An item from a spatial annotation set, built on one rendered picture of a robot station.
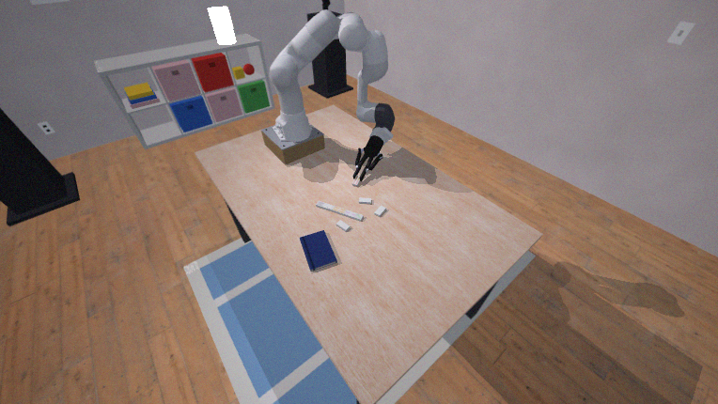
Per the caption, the dark blue notebook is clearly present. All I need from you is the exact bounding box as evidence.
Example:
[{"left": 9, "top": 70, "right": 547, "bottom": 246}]
[{"left": 300, "top": 230, "right": 337, "bottom": 272}]

